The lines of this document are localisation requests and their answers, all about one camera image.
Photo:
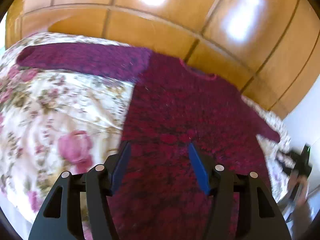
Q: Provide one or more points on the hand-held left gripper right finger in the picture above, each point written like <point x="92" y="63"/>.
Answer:
<point x="198" y="168"/>

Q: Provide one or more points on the floral bedspread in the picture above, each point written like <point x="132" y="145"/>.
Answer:
<point x="62" y="110"/>

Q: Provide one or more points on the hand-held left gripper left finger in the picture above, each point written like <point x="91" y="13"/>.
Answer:
<point x="122" y="165"/>

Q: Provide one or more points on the wooden wardrobe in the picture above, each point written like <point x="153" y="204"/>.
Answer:
<point x="150" y="17"/>

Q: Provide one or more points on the dark red knit sweater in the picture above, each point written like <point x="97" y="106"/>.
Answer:
<point x="187" y="110"/>

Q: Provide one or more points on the person's right hand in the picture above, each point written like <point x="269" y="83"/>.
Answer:
<point x="299" y="188"/>

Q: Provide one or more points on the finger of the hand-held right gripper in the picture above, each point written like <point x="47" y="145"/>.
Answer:
<point x="287" y="161"/>

